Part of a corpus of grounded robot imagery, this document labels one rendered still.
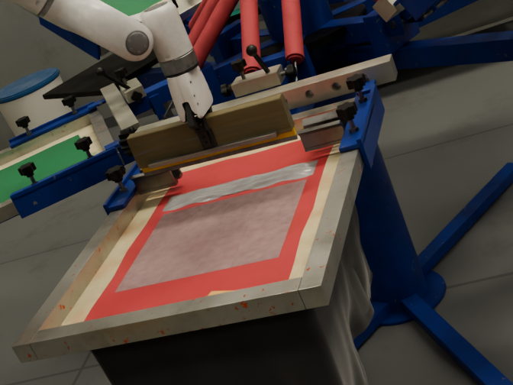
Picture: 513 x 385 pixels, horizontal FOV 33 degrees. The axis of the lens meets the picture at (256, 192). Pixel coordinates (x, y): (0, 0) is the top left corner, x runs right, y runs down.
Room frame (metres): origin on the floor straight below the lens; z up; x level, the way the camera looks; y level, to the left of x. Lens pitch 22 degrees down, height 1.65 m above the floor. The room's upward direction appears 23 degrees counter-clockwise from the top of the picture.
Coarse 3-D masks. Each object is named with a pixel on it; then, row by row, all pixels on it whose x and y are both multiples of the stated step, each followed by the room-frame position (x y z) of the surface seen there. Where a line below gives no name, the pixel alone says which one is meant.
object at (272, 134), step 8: (256, 136) 1.68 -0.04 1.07; (264, 136) 1.67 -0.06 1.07; (272, 136) 1.67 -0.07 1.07; (224, 144) 1.71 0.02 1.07; (232, 144) 1.70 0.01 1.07; (240, 144) 1.69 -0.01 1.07; (192, 152) 1.74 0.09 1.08; (200, 152) 1.73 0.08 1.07; (208, 152) 1.72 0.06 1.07; (216, 152) 1.72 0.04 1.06; (160, 160) 1.77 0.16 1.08; (168, 160) 1.76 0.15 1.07; (176, 160) 1.75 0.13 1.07; (152, 168) 1.77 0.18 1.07
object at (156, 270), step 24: (216, 168) 1.93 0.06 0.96; (240, 168) 1.86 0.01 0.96; (168, 192) 1.90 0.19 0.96; (168, 216) 1.76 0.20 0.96; (192, 216) 1.71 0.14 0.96; (216, 216) 1.66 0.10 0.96; (144, 240) 1.69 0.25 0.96; (168, 240) 1.64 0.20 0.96; (192, 240) 1.59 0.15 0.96; (120, 264) 1.62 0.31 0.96; (144, 264) 1.58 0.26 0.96; (168, 264) 1.53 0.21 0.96; (192, 264) 1.49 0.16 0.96; (120, 288) 1.52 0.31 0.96; (144, 288) 1.48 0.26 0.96; (168, 288) 1.44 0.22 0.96; (96, 312) 1.46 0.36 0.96; (120, 312) 1.42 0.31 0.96
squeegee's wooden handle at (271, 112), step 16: (272, 96) 1.69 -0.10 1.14; (224, 112) 1.71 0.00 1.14; (240, 112) 1.70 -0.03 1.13; (256, 112) 1.68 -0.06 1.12; (272, 112) 1.67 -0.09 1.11; (288, 112) 1.68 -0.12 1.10; (160, 128) 1.77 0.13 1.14; (176, 128) 1.75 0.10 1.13; (208, 128) 1.73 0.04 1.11; (224, 128) 1.71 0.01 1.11; (240, 128) 1.70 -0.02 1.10; (256, 128) 1.69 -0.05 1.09; (272, 128) 1.68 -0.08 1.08; (288, 128) 1.66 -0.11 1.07; (128, 144) 1.80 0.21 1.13; (144, 144) 1.79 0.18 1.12; (160, 144) 1.77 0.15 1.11; (176, 144) 1.76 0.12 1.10; (192, 144) 1.75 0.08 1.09; (144, 160) 1.79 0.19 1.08
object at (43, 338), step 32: (352, 160) 1.57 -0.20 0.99; (352, 192) 1.48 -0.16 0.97; (128, 224) 1.81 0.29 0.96; (320, 224) 1.37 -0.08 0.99; (96, 256) 1.66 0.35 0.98; (320, 256) 1.26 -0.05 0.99; (64, 288) 1.54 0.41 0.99; (256, 288) 1.24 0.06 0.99; (288, 288) 1.20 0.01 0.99; (320, 288) 1.17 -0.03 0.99; (32, 320) 1.46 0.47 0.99; (96, 320) 1.36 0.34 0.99; (128, 320) 1.31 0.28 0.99; (160, 320) 1.28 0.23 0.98; (192, 320) 1.26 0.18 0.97; (224, 320) 1.24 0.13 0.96; (32, 352) 1.38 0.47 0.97; (64, 352) 1.36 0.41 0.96
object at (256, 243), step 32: (256, 160) 1.87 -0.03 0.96; (288, 160) 1.79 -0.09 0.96; (320, 160) 1.72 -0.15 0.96; (256, 192) 1.69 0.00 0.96; (288, 192) 1.63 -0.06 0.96; (224, 224) 1.61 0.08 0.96; (256, 224) 1.55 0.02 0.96; (288, 224) 1.49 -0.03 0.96; (224, 256) 1.47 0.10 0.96; (256, 256) 1.42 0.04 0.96; (288, 256) 1.37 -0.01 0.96; (192, 288) 1.40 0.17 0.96; (224, 288) 1.35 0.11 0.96
